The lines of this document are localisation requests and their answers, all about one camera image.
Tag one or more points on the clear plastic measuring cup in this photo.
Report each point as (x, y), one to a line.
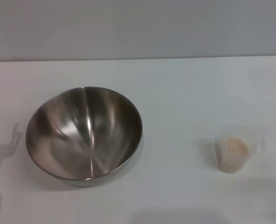
(252, 140)

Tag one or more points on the stainless steel mixing bowl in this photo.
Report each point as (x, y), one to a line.
(81, 140)

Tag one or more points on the white rice grains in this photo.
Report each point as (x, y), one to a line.
(233, 151)

